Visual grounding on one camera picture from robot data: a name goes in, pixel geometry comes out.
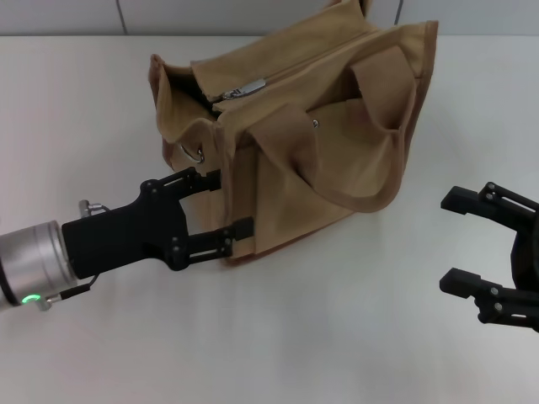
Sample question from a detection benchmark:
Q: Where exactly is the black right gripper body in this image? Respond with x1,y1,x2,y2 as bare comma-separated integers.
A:
508,216,539,295

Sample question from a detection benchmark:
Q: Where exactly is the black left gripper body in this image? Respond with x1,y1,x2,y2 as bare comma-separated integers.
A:
61,178,189,272

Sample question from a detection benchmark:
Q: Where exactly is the khaki canvas food bag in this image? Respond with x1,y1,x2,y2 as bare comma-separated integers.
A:
149,0,439,268

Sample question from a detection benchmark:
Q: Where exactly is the silver metal zipper pull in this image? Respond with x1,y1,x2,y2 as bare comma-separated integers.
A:
221,79,269,102

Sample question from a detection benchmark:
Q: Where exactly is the left gripper cable with plugs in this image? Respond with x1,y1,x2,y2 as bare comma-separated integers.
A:
40,200,109,313

